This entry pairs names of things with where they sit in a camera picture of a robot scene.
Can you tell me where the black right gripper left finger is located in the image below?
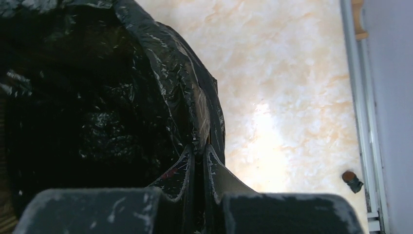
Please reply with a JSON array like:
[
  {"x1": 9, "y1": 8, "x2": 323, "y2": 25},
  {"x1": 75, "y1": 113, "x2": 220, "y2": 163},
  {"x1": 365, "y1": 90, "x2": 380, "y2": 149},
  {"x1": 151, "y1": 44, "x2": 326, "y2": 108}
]
[{"x1": 14, "y1": 146, "x2": 194, "y2": 234}]

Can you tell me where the aluminium side rail right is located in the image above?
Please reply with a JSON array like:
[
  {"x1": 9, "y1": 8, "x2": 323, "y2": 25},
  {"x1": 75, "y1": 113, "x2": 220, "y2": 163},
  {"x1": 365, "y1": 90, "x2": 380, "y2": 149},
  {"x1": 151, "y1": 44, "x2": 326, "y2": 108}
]
[{"x1": 340, "y1": 0, "x2": 390, "y2": 234}]

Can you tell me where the small black clip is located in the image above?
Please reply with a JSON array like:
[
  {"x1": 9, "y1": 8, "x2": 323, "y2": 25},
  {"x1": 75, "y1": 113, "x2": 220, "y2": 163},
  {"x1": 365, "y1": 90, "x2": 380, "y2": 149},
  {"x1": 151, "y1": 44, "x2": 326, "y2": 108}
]
[{"x1": 341, "y1": 171, "x2": 364, "y2": 194}]

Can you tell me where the black trash bag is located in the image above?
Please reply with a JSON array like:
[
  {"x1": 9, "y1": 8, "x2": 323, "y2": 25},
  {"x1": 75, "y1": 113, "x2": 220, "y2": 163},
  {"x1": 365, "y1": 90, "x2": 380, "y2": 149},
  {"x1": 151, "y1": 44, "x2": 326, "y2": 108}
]
[{"x1": 0, "y1": 0, "x2": 225, "y2": 216}]

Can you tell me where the wooden block on side rail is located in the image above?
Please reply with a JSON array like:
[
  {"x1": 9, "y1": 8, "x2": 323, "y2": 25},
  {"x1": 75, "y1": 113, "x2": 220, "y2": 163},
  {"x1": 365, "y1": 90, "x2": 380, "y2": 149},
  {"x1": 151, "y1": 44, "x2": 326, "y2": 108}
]
[{"x1": 351, "y1": 0, "x2": 369, "y2": 41}]

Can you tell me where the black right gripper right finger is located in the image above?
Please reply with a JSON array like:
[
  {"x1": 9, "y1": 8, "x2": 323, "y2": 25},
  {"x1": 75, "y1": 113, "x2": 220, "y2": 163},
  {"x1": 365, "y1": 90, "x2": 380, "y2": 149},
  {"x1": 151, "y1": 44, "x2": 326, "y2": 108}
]
[{"x1": 203, "y1": 144, "x2": 363, "y2": 234}]

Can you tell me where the green mesh trash bin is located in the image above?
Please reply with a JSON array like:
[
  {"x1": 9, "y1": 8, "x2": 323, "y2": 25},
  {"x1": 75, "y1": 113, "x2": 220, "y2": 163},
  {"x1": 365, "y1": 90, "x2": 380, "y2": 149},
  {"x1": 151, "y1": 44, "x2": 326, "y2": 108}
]
[{"x1": 0, "y1": 179, "x2": 18, "y2": 234}]

